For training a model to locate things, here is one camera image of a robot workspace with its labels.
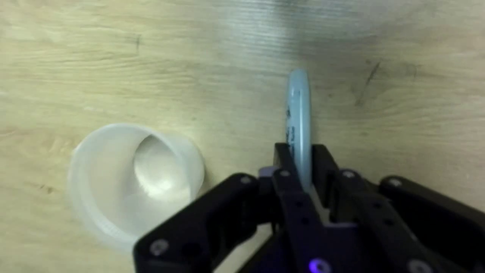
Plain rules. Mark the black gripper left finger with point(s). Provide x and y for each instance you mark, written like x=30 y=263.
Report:
x=204 y=234

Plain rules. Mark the green capped white marker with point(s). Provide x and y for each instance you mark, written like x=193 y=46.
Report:
x=300 y=125

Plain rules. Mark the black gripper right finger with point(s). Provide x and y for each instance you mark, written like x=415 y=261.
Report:
x=413 y=226

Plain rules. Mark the translucent plastic bowl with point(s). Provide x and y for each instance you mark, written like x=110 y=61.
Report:
x=125 y=179

